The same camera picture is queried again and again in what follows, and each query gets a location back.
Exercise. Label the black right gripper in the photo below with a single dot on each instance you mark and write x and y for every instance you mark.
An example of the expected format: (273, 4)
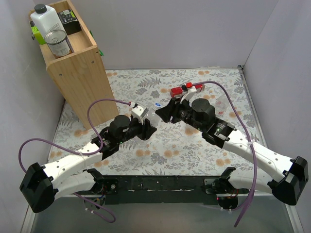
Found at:
(174, 112)

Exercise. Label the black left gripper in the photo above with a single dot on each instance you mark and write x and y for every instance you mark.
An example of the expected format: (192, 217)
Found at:
(144, 129)

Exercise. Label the clear bottle with white cap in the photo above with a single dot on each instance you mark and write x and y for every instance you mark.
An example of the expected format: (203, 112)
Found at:
(151, 115)

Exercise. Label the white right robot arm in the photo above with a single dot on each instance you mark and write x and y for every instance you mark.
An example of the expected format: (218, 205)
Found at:
(282, 176)

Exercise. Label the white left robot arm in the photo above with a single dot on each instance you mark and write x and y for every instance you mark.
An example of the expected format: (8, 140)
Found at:
(42, 185)

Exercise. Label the floral patterned table mat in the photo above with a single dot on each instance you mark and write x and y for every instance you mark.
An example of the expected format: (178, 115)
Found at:
(174, 149)

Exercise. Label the red rectangular box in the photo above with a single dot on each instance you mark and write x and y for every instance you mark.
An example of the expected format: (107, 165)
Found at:
(177, 91)

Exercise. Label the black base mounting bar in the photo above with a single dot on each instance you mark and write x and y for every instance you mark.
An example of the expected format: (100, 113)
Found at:
(130, 189)

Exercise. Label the wooden shelf box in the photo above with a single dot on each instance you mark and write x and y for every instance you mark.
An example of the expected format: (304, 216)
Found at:
(80, 76)

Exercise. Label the metal tin can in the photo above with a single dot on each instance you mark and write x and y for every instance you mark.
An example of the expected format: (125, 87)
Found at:
(58, 43)

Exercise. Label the black electronic device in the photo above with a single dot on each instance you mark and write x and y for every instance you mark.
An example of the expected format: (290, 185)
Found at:
(69, 21)

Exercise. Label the green object behind shelf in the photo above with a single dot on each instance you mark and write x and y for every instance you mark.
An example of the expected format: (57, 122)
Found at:
(36, 35)

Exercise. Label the white jug with grey cap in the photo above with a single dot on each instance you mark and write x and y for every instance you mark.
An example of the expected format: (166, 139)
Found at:
(46, 19)

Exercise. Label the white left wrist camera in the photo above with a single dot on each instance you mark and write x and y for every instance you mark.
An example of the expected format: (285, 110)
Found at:
(139, 111)

